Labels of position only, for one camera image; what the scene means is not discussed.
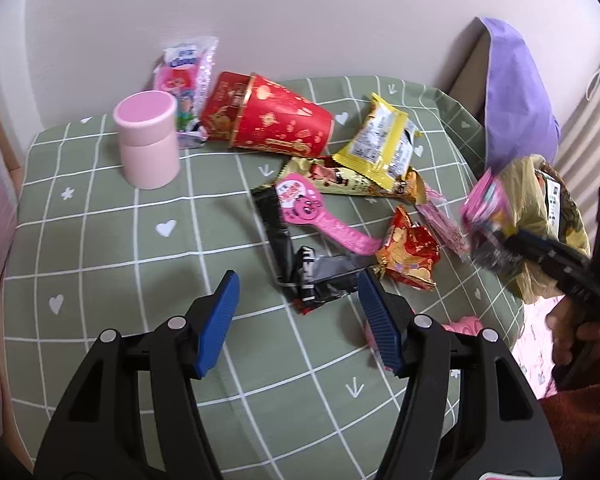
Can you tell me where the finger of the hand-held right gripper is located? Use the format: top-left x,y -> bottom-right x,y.
500,240 -> 581,288
510,229 -> 591,266

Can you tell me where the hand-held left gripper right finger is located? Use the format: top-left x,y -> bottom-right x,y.
357,269 -> 563,480

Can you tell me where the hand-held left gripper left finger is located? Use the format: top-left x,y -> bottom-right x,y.
34,270 -> 241,480

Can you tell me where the trash bin with yellow bag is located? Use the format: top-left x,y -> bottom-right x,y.
495,155 -> 593,306

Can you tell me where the pink teal snack packet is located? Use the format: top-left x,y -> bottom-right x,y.
461,167 -> 528,273

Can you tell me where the long pink snack wrapper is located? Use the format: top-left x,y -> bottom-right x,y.
415,185 -> 471,261

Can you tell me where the pink lollipop-shaped wrapper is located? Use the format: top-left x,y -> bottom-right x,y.
275,172 -> 383,256

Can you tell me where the red gold paper bucket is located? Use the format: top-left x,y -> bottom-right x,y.
199,71 -> 335,157

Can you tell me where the person's right forearm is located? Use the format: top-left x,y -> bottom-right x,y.
537,367 -> 600,480

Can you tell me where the person's right hand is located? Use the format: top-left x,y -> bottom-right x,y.
546,302 -> 600,367

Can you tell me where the pink floral bedsheet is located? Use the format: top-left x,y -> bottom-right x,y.
510,300 -> 563,401

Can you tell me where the red orange snack wrapper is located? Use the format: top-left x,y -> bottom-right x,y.
375,205 -> 442,292

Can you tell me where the pink plastic toy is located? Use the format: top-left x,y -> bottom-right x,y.
362,315 -> 483,361

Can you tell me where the green checked tablecloth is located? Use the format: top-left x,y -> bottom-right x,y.
2,76 -> 526,480

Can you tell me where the black silver snack wrapper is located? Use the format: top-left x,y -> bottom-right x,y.
252,185 -> 368,316

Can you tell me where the striped curtain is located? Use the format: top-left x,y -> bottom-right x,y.
555,35 -> 600,201

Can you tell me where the purple pillow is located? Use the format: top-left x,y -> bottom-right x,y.
480,16 -> 561,176

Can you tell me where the beige snack wrapper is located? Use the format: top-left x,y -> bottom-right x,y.
275,156 -> 426,206

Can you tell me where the beige headboard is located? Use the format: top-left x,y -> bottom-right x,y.
447,16 -> 492,128

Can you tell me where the yellow snack packet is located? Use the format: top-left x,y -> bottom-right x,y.
335,92 -> 423,193

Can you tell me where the pink cylindrical box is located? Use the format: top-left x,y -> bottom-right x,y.
112,90 -> 181,191

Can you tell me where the pink cartoon snack packet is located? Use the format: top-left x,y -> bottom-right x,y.
152,35 -> 220,150

